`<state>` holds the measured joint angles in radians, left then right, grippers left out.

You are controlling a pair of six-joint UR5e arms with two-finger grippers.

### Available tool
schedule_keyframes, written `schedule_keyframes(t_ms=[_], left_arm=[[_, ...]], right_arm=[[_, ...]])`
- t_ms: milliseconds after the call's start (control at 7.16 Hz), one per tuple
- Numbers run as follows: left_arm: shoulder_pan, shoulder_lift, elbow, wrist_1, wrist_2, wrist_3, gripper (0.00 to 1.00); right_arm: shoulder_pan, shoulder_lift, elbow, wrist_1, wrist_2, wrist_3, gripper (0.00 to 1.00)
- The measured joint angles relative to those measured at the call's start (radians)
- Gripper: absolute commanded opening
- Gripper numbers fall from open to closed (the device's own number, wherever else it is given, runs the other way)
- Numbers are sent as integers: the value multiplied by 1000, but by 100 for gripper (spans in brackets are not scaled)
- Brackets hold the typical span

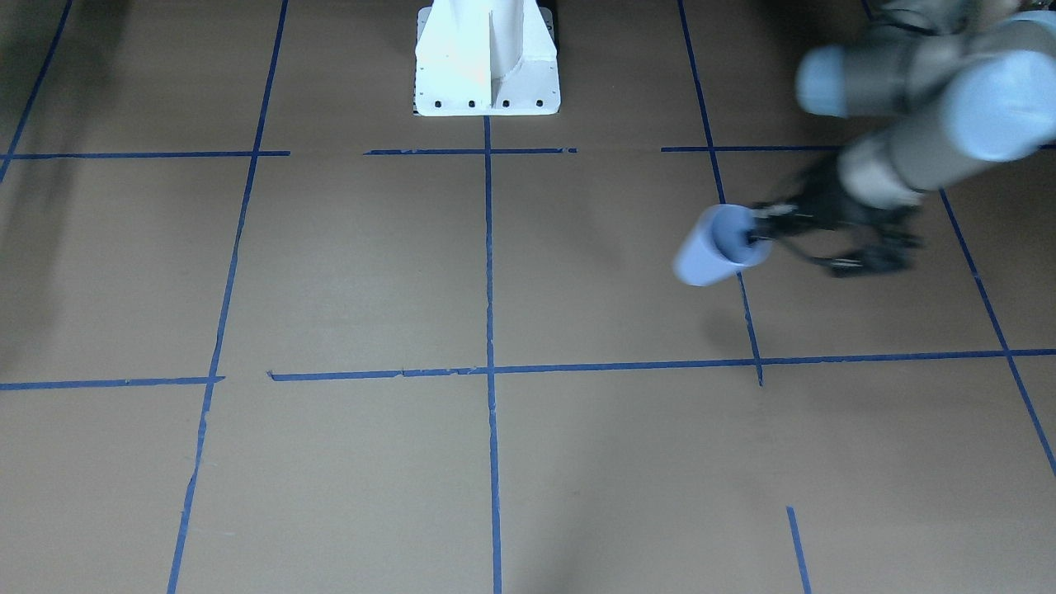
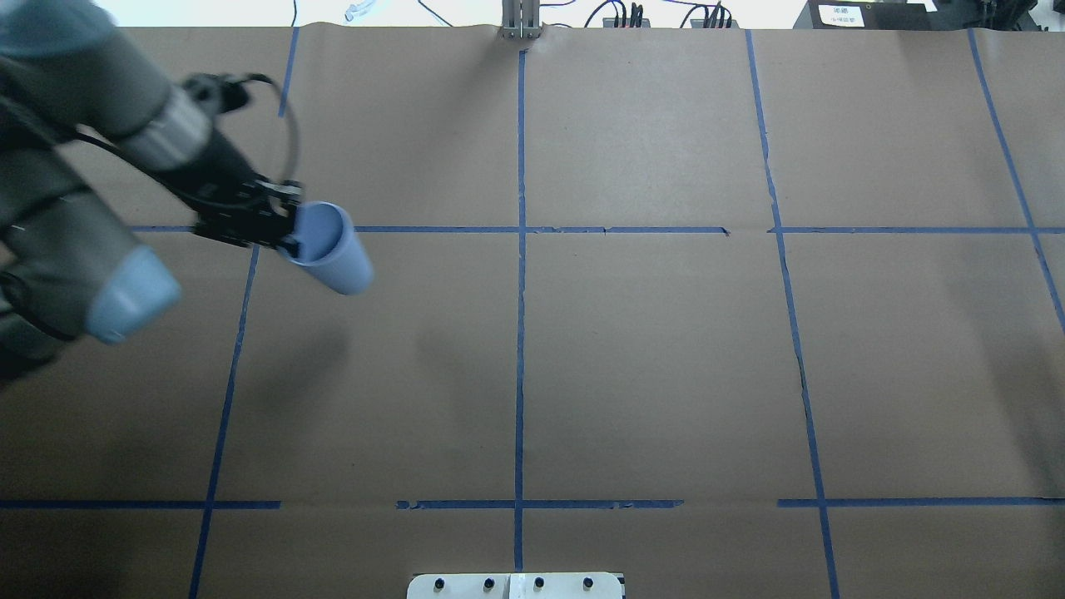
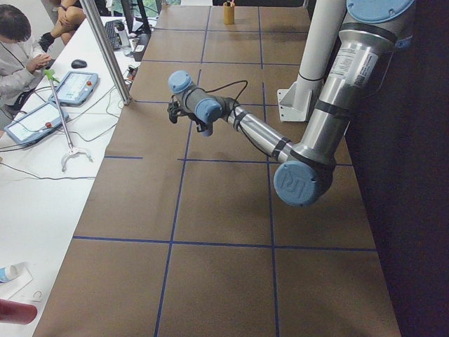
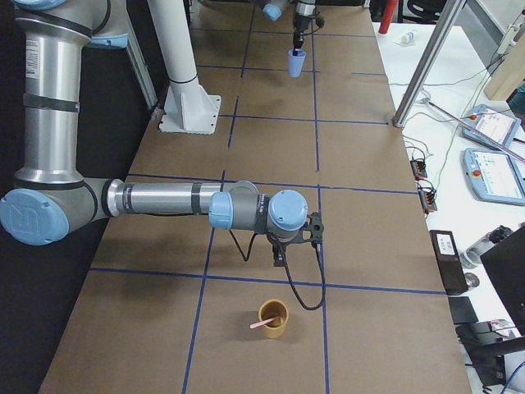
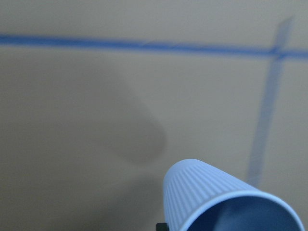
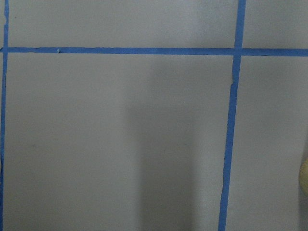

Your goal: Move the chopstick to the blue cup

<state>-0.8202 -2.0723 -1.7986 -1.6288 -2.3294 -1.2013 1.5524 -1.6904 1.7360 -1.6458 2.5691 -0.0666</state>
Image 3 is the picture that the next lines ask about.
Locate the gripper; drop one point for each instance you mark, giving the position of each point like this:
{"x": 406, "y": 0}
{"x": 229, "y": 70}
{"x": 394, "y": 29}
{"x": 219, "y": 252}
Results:
{"x": 200, "y": 126}

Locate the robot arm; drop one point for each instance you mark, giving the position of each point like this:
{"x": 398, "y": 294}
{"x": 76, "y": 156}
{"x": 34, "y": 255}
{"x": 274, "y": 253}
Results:
{"x": 344, "y": 43}

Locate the yellow bamboo cup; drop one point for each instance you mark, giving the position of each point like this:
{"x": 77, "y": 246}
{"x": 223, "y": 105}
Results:
{"x": 228, "y": 12}

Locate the black keyboard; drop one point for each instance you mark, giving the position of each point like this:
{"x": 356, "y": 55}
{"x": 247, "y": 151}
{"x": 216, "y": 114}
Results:
{"x": 113, "y": 36}

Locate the upper teach pendant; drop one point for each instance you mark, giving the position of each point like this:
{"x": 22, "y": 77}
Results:
{"x": 75, "y": 87}

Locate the teach pendant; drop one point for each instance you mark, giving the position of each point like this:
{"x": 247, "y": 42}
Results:
{"x": 35, "y": 125}
{"x": 75, "y": 87}

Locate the black computer mouse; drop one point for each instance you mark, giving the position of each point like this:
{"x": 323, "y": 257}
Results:
{"x": 78, "y": 64}

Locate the reacher grabber tool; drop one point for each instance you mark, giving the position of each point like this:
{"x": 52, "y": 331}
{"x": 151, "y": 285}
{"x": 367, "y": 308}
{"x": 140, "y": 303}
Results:
{"x": 72, "y": 150}

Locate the lower teach pendant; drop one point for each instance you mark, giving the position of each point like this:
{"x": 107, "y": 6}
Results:
{"x": 35, "y": 125}

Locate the seated person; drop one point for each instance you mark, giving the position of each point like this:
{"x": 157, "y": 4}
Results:
{"x": 23, "y": 61}

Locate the white bottle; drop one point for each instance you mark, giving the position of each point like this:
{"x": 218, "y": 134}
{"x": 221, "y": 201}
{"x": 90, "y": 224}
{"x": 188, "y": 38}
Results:
{"x": 15, "y": 273}

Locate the red cylinder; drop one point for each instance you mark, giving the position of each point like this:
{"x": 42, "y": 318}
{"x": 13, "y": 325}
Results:
{"x": 17, "y": 313}

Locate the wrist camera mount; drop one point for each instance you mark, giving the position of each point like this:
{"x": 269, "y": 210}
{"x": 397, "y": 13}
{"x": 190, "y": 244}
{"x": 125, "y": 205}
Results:
{"x": 173, "y": 110}

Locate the white pedestal column base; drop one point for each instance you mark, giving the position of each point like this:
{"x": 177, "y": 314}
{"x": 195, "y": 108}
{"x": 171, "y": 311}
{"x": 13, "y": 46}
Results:
{"x": 296, "y": 103}

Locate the aluminium frame post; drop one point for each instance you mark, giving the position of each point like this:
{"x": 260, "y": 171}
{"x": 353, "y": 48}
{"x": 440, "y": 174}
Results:
{"x": 106, "y": 50}

